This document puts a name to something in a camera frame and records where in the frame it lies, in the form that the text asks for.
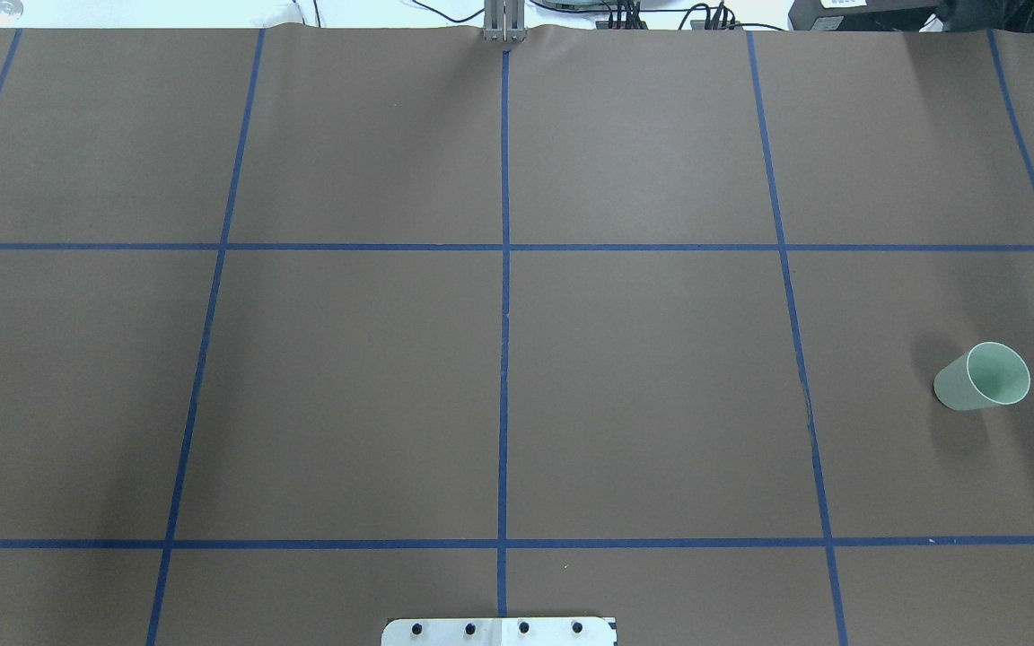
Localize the aluminium frame post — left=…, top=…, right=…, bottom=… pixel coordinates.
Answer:
left=483, top=0, right=528, bottom=44

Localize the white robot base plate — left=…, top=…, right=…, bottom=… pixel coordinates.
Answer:
left=381, top=616, right=618, bottom=645

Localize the brown paper table mat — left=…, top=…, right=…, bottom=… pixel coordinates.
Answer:
left=0, top=24, right=1034, bottom=645

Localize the black box on table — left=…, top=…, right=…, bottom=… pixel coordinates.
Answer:
left=788, top=1, right=942, bottom=32

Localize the green plastic cup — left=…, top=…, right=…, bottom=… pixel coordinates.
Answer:
left=933, top=342, right=1031, bottom=412

